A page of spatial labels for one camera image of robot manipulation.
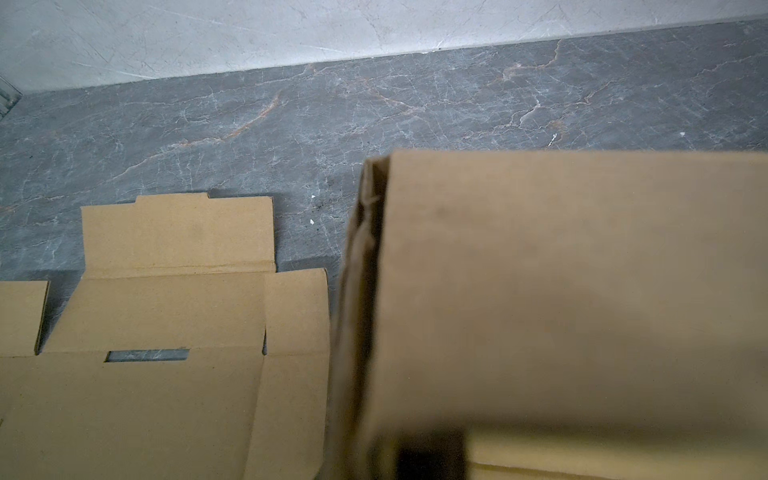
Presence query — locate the cardboard box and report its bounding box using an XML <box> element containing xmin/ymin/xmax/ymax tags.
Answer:
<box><xmin>321</xmin><ymin>150</ymin><xmax>767</xmax><ymax>479</ymax></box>
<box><xmin>1</xmin><ymin>193</ymin><xmax>330</xmax><ymax>479</ymax></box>

